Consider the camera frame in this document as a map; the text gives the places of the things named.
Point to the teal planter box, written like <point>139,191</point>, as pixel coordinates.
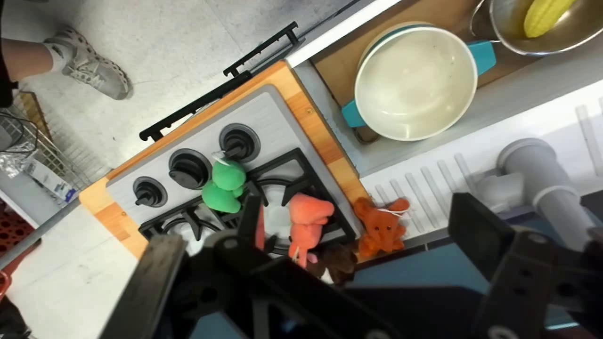
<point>408,270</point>

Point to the green plush toy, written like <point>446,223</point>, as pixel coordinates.
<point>223,189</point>

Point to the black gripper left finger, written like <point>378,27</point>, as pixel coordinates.
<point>252,302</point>

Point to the black stove knob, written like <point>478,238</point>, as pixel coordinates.
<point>150,191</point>
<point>189,168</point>
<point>238,144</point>

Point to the white sneaker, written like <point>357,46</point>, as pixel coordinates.
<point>95,63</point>

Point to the dark brown plush toy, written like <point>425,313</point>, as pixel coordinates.
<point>340,261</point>

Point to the grey toy faucet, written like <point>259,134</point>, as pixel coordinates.
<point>547,181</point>

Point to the bare lower leg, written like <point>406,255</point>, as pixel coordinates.
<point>25,57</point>

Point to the stainless steel bowl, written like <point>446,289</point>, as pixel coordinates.
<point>585,31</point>

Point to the pink plush toy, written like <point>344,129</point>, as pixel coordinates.
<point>308,217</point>

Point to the yellow corn plush toy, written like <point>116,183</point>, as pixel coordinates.
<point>547,16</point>

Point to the red plastic crate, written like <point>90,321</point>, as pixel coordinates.
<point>16,227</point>

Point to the orange-brown plush toy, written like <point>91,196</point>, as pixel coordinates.
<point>380,229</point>

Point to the grey toy stove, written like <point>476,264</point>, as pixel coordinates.
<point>270,119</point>

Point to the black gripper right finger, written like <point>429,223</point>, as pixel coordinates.
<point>540,283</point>

